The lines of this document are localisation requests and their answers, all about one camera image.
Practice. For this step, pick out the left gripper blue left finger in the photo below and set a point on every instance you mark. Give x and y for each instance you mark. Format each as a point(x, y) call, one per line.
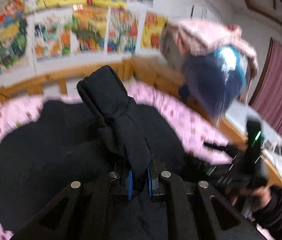
point(80, 211)

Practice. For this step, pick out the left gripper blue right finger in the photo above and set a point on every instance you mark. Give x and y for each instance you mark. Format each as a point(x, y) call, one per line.
point(197, 211)

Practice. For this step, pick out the black padded jacket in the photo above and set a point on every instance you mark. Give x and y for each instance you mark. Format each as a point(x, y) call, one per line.
point(75, 142)

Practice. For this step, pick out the plastic bag of clothes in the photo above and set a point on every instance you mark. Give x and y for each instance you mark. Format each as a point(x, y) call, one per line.
point(215, 80)

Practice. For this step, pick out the person's right hand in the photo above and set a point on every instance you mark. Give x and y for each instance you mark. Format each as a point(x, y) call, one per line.
point(258, 196)

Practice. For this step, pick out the purple curtain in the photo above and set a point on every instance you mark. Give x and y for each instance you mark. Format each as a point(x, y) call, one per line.
point(268, 100)

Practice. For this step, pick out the pink patterned bed quilt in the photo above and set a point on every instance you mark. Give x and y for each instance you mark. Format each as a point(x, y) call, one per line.
point(190, 127)

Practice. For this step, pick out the pink floral cloth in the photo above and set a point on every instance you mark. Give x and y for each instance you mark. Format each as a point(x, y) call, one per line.
point(201, 37)

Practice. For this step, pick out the yellow bear drawing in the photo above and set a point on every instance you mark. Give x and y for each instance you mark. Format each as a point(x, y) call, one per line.
point(153, 27)

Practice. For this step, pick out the colourful doodle drawing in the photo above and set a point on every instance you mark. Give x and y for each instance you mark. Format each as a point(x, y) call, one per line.
point(122, 31)

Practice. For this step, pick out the oranges and drink drawing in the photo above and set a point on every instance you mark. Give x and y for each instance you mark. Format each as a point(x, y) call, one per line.
point(52, 35)

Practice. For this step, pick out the orange landscape drawing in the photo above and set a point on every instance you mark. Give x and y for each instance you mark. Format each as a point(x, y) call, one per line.
point(89, 26)

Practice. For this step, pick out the anime girl drawing upper left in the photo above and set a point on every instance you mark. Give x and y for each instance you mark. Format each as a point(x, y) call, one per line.
point(11, 9)

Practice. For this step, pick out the wooden bed frame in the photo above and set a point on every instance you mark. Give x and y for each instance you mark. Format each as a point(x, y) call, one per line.
point(141, 69)

